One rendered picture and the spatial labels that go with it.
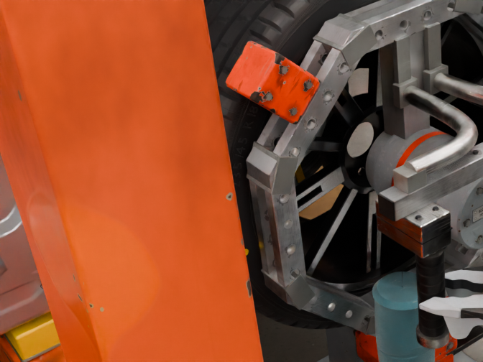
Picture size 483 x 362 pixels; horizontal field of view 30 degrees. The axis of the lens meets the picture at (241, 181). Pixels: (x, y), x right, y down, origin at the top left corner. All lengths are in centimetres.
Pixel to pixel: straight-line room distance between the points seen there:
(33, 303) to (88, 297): 63
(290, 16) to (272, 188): 24
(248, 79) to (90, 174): 50
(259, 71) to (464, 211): 35
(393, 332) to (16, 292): 56
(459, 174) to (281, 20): 33
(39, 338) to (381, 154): 60
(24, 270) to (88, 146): 67
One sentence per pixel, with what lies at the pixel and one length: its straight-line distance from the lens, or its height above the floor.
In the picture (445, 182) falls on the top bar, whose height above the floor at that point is 97.
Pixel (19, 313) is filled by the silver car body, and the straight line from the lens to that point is 141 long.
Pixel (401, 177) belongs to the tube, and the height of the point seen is 100.
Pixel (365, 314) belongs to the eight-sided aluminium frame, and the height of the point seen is 64.
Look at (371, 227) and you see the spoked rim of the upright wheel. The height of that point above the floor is 71.
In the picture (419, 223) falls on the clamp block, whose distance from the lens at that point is 113.
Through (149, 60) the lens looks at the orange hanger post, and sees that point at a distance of 72.
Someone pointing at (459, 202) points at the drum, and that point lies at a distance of 128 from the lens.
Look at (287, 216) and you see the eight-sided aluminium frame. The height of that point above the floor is 89.
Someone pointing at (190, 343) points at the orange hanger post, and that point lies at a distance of 86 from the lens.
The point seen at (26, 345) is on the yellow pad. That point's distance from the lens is 145.
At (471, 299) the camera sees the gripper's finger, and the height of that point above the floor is 83.
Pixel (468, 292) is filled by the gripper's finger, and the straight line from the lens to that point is 125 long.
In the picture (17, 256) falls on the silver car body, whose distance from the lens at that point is 136.
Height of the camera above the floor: 159
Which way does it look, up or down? 31 degrees down
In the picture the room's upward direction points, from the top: 9 degrees counter-clockwise
